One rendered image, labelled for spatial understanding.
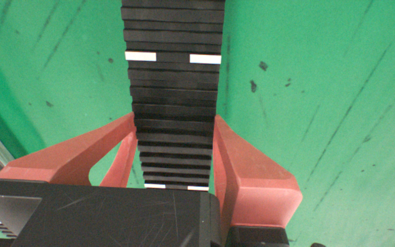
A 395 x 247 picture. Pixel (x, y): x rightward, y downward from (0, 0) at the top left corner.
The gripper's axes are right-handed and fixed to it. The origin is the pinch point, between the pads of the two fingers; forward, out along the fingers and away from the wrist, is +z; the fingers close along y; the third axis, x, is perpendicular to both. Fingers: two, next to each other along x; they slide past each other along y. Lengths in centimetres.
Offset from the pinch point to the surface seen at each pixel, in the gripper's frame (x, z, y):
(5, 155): 6.5, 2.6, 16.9
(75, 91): -0.5, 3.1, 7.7
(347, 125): 1.6, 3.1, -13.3
